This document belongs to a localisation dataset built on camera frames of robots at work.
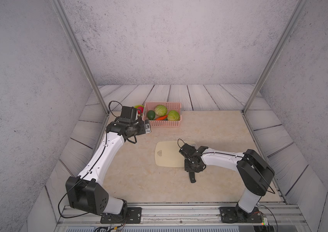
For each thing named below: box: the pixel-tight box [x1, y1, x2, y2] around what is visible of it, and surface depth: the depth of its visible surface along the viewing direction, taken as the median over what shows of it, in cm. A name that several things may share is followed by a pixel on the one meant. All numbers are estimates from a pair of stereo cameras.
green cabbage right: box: [167, 109, 181, 121], surface depth 110 cm
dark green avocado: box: [147, 110, 156, 121], surface depth 117 cm
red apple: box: [137, 106, 144, 115], surface depth 117 cm
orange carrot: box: [155, 114, 168, 121], surface depth 116 cm
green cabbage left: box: [154, 104, 168, 117], surface depth 116 cm
